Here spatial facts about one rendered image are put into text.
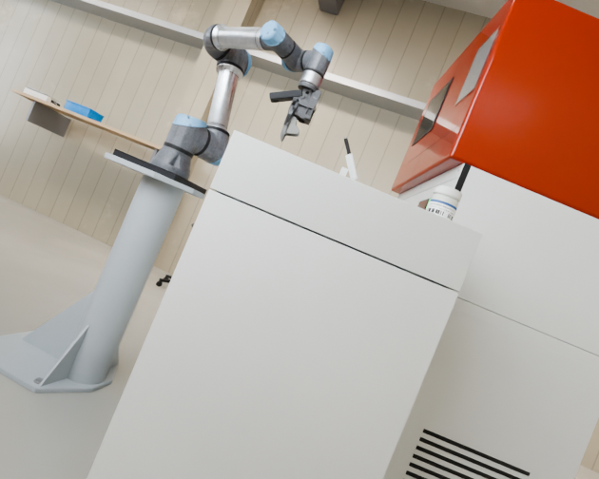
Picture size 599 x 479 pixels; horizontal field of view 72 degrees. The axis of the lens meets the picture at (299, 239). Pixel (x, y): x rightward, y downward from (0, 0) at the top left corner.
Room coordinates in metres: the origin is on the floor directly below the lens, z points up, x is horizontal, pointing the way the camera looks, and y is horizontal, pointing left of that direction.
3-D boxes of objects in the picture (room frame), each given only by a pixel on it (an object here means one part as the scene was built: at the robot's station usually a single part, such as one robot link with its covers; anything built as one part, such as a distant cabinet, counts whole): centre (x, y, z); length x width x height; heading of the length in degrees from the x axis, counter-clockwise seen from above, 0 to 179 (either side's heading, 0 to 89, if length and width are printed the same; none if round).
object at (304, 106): (1.45, 0.17, 1.25); 0.09 x 0.08 x 0.12; 90
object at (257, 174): (1.12, -0.07, 0.89); 0.62 x 0.35 x 0.14; 90
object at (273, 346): (1.43, -0.07, 0.41); 0.96 x 0.64 x 0.82; 0
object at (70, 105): (4.20, 2.53, 1.19); 0.31 x 0.22 x 0.10; 78
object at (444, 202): (1.07, -0.31, 1.01); 0.07 x 0.07 x 0.10
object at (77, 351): (1.59, 0.66, 0.41); 0.51 x 0.44 x 0.82; 78
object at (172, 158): (1.57, 0.56, 0.89); 0.15 x 0.15 x 0.10
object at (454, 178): (1.70, -0.39, 1.02); 0.81 x 0.03 x 0.40; 0
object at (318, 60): (1.45, 0.18, 1.41); 0.09 x 0.08 x 0.11; 52
